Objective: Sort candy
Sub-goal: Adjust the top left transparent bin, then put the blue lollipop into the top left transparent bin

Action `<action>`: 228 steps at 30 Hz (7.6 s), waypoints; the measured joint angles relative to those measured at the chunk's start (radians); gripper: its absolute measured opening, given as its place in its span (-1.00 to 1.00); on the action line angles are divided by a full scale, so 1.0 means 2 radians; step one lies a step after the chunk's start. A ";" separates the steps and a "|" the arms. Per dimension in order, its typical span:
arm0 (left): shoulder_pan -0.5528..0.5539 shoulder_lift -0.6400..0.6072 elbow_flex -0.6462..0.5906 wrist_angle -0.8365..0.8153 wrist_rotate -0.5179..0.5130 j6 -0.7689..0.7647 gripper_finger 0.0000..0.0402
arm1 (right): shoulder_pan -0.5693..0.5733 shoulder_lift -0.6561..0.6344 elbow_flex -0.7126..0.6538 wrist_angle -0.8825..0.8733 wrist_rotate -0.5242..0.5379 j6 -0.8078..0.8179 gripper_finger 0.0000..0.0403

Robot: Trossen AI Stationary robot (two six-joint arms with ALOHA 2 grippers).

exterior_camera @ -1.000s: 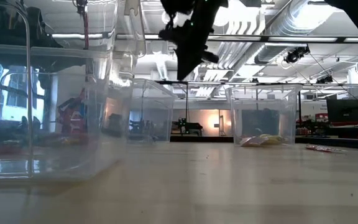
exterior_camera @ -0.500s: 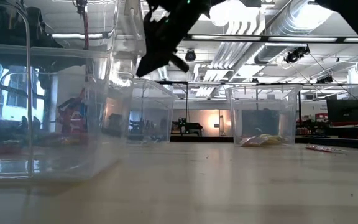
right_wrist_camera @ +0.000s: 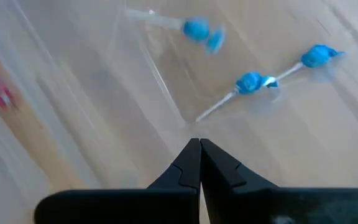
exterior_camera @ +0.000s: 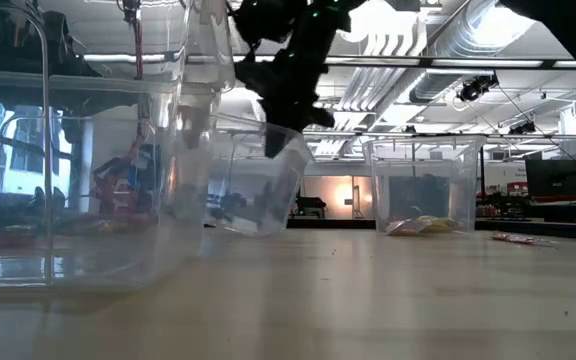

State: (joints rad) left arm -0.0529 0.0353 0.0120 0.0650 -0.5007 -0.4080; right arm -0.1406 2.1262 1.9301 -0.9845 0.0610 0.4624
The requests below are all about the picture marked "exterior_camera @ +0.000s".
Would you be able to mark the black aluminium table frame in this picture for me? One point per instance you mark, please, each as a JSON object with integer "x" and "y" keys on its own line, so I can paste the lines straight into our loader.
{"x": 543, "y": 228}

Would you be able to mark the black wall monitor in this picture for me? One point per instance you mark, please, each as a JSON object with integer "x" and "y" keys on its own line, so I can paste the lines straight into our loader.
{"x": 555, "y": 177}

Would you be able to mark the black ceiling spotlight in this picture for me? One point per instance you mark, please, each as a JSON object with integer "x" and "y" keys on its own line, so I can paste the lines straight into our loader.
{"x": 522, "y": 127}
{"x": 478, "y": 87}

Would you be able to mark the clear plastic bin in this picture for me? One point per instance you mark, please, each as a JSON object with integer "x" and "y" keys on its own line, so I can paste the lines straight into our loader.
{"x": 118, "y": 260}
{"x": 268, "y": 200}
{"x": 418, "y": 170}

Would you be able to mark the black background robot arm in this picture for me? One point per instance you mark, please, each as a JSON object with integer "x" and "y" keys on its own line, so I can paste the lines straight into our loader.
{"x": 310, "y": 205}

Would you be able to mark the large paned window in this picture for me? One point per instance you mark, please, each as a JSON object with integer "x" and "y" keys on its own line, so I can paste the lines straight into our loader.
{"x": 18, "y": 150}

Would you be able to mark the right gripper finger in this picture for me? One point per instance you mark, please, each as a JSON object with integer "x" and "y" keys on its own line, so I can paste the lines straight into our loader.
{"x": 275, "y": 142}

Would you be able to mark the silver ceiling air duct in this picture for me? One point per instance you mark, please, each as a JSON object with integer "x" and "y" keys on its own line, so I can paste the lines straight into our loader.
{"x": 468, "y": 35}

